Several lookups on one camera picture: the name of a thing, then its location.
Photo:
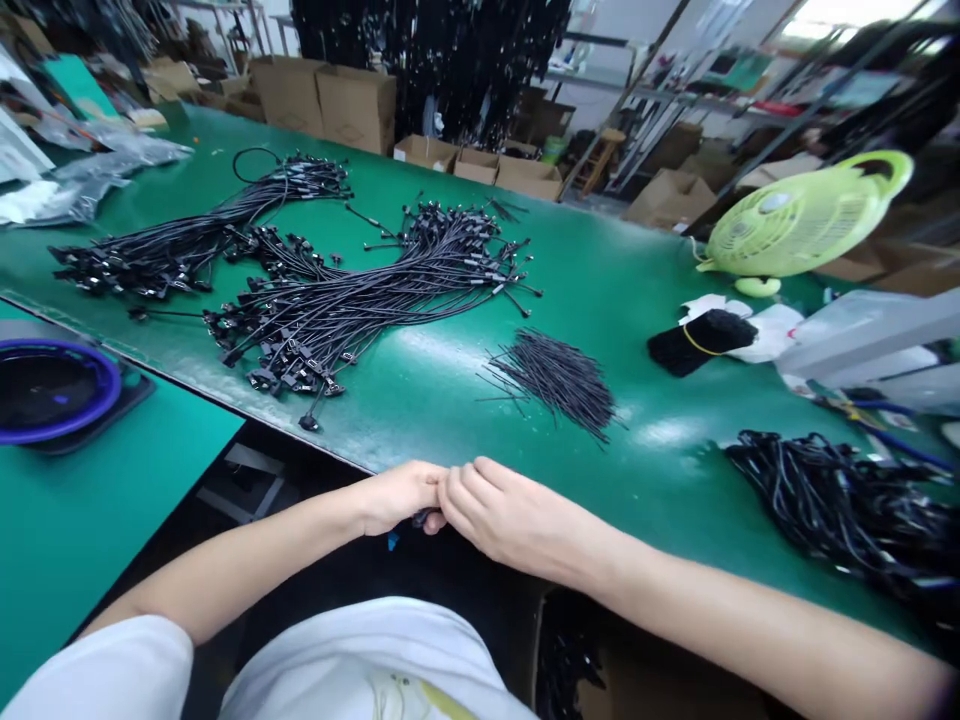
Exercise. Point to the person's right hand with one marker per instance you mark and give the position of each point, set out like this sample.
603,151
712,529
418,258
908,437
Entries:
510,517

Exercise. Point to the person's left hand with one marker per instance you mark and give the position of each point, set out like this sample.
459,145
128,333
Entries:
394,495

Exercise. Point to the person's right fingers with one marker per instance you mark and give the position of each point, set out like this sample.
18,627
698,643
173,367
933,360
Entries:
465,491

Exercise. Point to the person's left fingers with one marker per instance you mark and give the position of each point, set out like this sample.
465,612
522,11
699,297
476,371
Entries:
433,480

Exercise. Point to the pile of black twist ties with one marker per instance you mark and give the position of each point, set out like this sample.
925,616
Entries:
555,379

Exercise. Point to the green table mat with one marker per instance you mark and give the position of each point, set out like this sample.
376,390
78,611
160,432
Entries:
465,300

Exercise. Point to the person's body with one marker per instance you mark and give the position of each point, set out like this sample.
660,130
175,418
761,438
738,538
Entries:
277,667

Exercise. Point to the bundle of black ties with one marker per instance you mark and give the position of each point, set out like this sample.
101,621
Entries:
701,343

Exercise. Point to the small open cardboard box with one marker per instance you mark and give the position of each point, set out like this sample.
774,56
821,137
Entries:
476,165
529,178
424,152

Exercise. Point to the white plastic bag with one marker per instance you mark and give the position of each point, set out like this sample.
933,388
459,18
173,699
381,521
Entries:
757,330

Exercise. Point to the dark tray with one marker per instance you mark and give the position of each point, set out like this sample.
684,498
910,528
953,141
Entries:
82,420

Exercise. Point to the wooden stool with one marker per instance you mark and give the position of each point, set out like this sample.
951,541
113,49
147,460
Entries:
600,161

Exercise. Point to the open brown cardboard box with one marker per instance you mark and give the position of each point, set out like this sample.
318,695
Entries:
670,199

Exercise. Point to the large brown cardboard box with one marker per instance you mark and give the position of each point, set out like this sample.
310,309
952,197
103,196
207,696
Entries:
287,94
356,109

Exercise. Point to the blue rimmed round basin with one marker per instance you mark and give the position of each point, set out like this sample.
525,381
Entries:
49,390

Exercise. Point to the clear plastic container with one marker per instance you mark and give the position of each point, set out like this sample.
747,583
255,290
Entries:
874,341

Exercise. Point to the green plastic fan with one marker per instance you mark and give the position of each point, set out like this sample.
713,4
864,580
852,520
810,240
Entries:
806,214

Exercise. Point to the pile of clear plastic bags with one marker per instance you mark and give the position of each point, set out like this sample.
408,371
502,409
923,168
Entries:
75,176

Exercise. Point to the metal shelf rack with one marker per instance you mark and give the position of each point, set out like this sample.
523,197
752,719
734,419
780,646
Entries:
720,82

